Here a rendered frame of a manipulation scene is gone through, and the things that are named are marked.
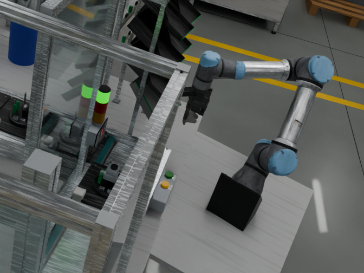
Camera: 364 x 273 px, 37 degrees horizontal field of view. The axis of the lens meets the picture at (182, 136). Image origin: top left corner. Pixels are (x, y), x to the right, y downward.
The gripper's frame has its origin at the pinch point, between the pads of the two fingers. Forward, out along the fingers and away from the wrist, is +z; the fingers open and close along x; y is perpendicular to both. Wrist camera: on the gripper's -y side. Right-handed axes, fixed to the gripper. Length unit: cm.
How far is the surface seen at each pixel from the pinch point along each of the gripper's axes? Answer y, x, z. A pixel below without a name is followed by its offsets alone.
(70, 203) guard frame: -6, -137, -76
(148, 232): 2.7, -33.4, 36.7
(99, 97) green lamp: -32.0, -26.3, -15.4
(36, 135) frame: -33, -83, -37
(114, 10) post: -34, -25, -52
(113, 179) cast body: -18.1, -29.9, 18.6
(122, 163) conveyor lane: -20.3, -4.5, 31.2
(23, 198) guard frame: -12, -139, -76
